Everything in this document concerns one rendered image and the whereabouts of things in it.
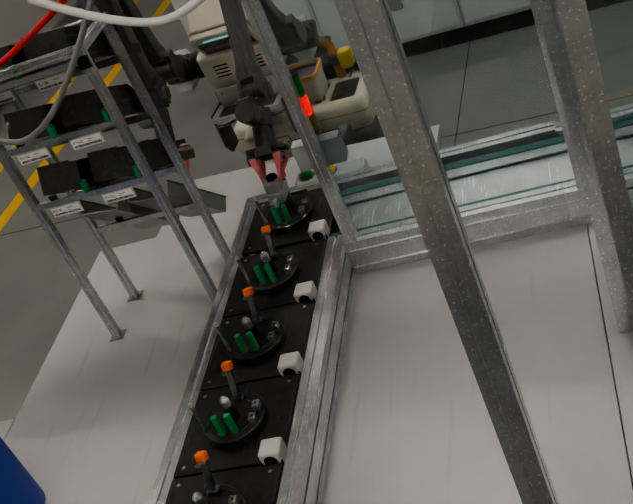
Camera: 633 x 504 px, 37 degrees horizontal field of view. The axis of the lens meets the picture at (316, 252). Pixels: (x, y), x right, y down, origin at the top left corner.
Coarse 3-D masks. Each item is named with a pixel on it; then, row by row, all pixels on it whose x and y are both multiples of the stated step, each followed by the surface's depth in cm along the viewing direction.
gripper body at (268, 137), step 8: (256, 128) 248; (264, 128) 248; (272, 128) 249; (256, 136) 248; (264, 136) 247; (272, 136) 248; (256, 144) 249; (264, 144) 247; (272, 144) 246; (280, 144) 245; (248, 152) 249
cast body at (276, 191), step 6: (270, 174) 248; (276, 174) 249; (270, 180) 247; (276, 180) 247; (264, 186) 247; (270, 186) 247; (276, 186) 247; (282, 186) 248; (270, 192) 248; (276, 192) 248; (282, 192) 247; (270, 198) 248; (276, 198) 247; (282, 198) 248; (276, 204) 247
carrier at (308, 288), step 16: (320, 240) 241; (256, 256) 246; (272, 256) 238; (288, 256) 234; (304, 256) 238; (320, 256) 235; (240, 272) 243; (256, 272) 229; (272, 272) 229; (288, 272) 230; (304, 272) 232; (320, 272) 231; (240, 288) 237; (256, 288) 230; (272, 288) 229; (288, 288) 229; (304, 288) 223; (240, 304) 231; (256, 304) 229; (272, 304) 226; (288, 304) 224
